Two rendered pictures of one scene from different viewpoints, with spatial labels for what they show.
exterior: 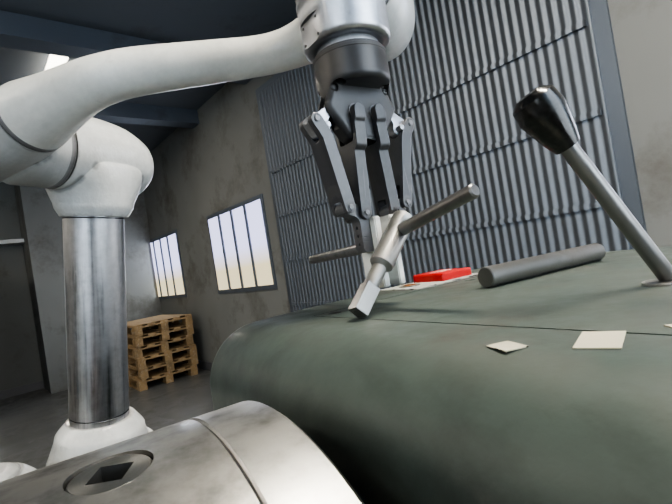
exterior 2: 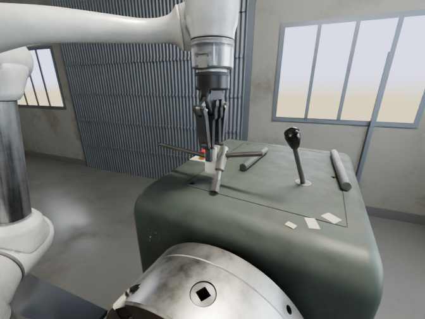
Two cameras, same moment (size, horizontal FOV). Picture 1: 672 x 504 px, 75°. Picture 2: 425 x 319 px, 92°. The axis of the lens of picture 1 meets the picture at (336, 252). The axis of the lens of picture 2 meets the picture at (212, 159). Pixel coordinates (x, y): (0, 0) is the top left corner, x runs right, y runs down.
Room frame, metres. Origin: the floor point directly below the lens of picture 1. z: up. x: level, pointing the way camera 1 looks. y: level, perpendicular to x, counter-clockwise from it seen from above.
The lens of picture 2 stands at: (0.02, 0.19, 1.48)
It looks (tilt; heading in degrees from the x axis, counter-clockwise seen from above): 20 degrees down; 331
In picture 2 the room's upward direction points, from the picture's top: straight up
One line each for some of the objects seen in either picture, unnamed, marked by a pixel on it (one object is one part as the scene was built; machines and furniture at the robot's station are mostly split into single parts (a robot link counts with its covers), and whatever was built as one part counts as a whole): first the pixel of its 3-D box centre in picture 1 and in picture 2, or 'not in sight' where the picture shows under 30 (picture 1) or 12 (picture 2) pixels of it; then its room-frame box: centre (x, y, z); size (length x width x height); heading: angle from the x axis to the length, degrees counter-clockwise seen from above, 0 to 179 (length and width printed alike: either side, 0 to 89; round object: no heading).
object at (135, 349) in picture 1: (154, 348); not in sight; (6.35, 2.83, 0.43); 1.20 x 0.85 x 0.85; 41
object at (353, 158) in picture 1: (353, 164); (209, 125); (0.43, -0.03, 1.40); 0.04 x 0.01 x 0.11; 33
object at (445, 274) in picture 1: (442, 277); not in sight; (0.63, -0.15, 1.26); 0.06 x 0.06 x 0.02; 33
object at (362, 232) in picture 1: (354, 228); (207, 152); (0.42, -0.02, 1.34); 0.03 x 0.01 x 0.05; 123
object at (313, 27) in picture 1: (344, 27); (212, 57); (0.44, -0.04, 1.54); 0.09 x 0.09 x 0.06
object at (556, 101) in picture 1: (543, 121); (291, 138); (0.30, -0.16, 1.38); 0.04 x 0.03 x 0.05; 123
